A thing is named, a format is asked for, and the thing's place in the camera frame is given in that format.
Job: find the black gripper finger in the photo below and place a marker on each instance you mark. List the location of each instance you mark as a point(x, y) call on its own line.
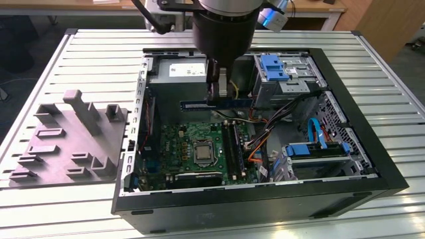
point(212, 82)
point(224, 83)

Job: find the grey power supply unit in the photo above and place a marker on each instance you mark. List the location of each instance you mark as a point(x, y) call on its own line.
point(179, 89)

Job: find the blue plastic drive latch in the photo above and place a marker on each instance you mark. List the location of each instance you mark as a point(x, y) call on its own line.
point(273, 69)

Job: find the metal drive cage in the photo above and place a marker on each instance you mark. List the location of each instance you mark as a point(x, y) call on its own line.
point(299, 87)

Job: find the silver CPU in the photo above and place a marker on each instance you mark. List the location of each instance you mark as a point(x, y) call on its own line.
point(203, 152)

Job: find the green motherboard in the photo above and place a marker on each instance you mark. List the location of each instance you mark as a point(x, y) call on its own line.
point(172, 149)

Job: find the hard disk in blue carrier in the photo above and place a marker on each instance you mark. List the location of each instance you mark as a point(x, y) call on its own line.
point(299, 150)

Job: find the black graphics card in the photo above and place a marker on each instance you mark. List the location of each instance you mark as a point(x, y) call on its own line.
point(196, 179)

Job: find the metal disk bay cage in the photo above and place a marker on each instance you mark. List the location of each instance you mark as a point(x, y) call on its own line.
point(319, 161)

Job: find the grey parts rack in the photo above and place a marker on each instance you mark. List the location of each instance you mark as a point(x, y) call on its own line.
point(83, 139)

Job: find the blue port connector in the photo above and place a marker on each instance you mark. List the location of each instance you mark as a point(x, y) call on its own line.
point(135, 181)

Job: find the wooden desk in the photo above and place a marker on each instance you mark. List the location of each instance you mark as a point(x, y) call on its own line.
point(66, 5)

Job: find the wooden cabinet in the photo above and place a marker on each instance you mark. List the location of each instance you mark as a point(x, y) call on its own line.
point(388, 25)

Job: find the black open PC case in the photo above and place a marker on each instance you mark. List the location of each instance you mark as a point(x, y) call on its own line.
point(232, 211)

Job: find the black office chair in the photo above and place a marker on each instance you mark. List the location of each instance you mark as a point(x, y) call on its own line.
point(16, 42)

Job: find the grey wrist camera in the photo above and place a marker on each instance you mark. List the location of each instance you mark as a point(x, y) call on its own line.
point(273, 21)
point(167, 20)

